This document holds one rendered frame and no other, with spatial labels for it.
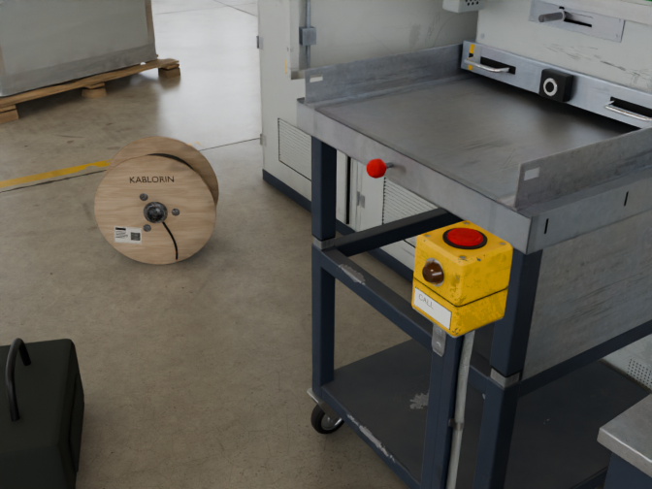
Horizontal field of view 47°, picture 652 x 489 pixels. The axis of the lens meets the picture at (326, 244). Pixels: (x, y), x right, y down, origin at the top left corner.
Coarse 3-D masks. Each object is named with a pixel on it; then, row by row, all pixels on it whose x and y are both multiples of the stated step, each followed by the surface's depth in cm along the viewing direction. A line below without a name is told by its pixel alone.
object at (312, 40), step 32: (288, 0) 154; (320, 0) 159; (352, 0) 162; (384, 0) 164; (416, 0) 167; (288, 32) 158; (320, 32) 162; (352, 32) 165; (384, 32) 168; (416, 32) 171; (448, 32) 174; (288, 64) 161; (320, 64) 166
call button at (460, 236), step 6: (456, 228) 86; (462, 228) 86; (468, 228) 86; (450, 234) 84; (456, 234) 84; (462, 234) 84; (468, 234) 84; (474, 234) 84; (480, 234) 85; (450, 240) 84; (456, 240) 83; (462, 240) 83; (468, 240) 83; (474, 240) 83; (480, 240) 84
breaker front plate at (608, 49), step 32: (512, 0) 146; (640, 0) 124; (480, 32) 156; (512, 32) 148; (544, 32) 142; (576, 32) 135; (608, 32) 130; (640, 32) 125; (576, 64) 138; (608, 64) 132; (640, 64) 127
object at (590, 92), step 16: (464, 48) 159; (496, 48) 153; (464, 64) 161; (496, 64) 153; (512, 64) 149; (528, 64) 146; (544, 64) 142; (512, 80) 150; (528, 80) 147; (576, 80) 137; (592, 80) 134; (576, 96) 138; (592, 96) 135; (608, 96) 132; (624, 96) 129; (640, 96) 127; (608, 112) 133; (640, 112) 128
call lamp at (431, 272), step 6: (432, 258) 84; (426, 264) 84; (432, 264) 83; (438, 264) 83; (426, 270) 83; (432, 270) 83; (438, 270) 83; (426, 276) 83; (432, 276) 83; (438, 276) 83; (444, 276) 83; (432, 282) 84; (438, 282) 83
